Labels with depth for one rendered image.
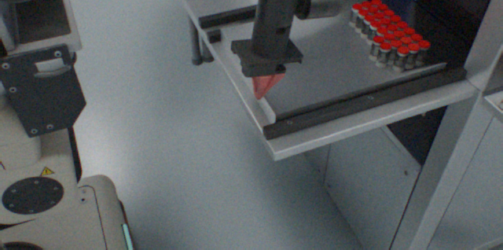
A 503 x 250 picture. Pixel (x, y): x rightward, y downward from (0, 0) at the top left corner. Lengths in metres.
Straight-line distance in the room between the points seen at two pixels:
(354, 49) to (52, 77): 0.56
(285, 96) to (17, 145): 0.46
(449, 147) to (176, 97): 1.38
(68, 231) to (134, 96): 0.90
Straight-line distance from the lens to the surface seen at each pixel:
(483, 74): 0.93
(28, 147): 0.90
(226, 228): 1.71
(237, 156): 1.90
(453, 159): 1.08
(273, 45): 0.72
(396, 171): 1.26
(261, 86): 0.76
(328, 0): 0.73
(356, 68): 0.93
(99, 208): 1.49
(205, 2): 1.11
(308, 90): 0.87
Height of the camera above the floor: 1.46
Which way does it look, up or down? 44 degrees down
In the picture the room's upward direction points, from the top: straight up
